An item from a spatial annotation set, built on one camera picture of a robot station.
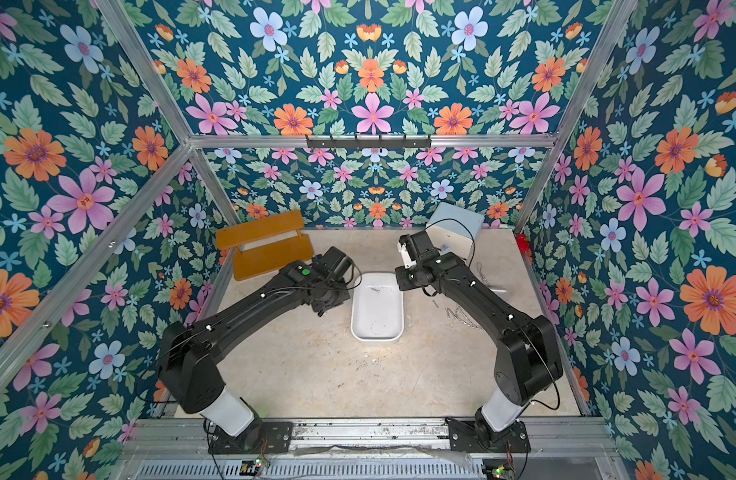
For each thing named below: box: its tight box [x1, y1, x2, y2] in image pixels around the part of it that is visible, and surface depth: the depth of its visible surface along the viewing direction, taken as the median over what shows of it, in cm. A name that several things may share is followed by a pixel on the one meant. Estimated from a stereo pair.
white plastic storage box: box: [350, 272, 405, 343], surface depth 95 cm
